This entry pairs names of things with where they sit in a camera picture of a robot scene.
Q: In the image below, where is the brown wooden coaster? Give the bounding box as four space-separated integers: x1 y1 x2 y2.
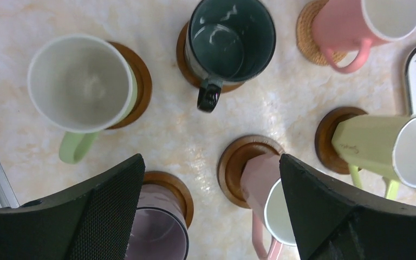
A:
108 41 152 130
314 107 367 175
217 134 284 209
144 171 194 228
176 23 244 93

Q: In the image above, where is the dark green mug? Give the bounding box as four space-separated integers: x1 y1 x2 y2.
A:
184 0 276 113

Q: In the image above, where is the woven rattan coaster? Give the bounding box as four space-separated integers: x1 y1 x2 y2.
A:
296 0 329 66

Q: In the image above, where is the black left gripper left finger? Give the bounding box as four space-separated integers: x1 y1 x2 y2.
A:
0 154 145 259

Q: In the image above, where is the pink white mug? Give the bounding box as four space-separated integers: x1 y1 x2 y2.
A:
240 154 296 259

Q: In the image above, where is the yellow mug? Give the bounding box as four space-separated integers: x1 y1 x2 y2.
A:
331 114 416 200

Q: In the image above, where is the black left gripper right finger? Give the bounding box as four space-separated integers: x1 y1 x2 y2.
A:
279 154 416 259

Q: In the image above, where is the purple mug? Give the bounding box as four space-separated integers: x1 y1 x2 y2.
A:
124 184 189 259

